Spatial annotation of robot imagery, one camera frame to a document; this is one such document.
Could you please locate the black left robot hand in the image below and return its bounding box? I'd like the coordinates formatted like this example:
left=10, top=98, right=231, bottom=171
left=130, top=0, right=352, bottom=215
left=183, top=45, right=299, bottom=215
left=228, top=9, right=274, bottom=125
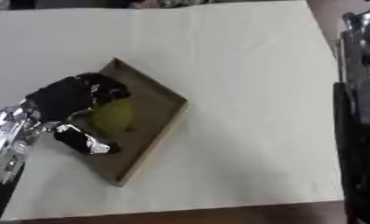
left=24, top=72, right=133, bottom=156

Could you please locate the yellow-green toy fruit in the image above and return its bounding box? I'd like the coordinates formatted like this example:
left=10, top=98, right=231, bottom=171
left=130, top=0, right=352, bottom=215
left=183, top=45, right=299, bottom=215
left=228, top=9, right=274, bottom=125
left=87, top=98, right=137, bottom=137

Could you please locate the tan cardboard box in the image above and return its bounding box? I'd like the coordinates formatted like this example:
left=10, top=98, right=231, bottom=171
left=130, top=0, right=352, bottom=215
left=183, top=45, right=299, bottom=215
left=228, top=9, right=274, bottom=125
left=69, top=57, right=190, bottom=187

